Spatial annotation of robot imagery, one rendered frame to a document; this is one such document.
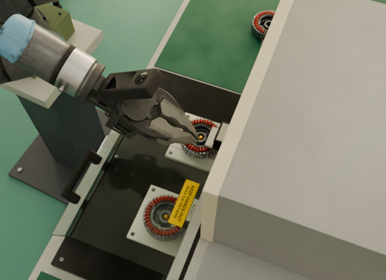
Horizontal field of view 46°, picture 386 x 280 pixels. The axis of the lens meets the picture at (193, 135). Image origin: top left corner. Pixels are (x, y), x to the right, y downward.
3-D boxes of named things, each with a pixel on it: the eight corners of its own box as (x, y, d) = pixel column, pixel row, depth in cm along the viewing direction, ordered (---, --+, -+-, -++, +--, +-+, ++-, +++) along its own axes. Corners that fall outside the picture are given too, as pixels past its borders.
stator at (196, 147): (173, 151, 122) (173, 144, 119) (189, 119, 128) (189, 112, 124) (212, 164, 120) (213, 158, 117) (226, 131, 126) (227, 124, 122)
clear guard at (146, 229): (51, 234, 88) (42, 225, 83) (107, 135, 99) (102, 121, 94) (208, 298, 82) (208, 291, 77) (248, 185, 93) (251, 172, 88)
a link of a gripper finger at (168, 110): (193, 134, 85) (150, 109, 83) (206, 123, 80) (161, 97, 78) (186, 148, 83) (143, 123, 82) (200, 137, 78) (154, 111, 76)
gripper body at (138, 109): (149, 109, 85) (92, 76, 82) (165, 92, 77) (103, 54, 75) (132, 143, 81) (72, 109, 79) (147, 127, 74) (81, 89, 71)
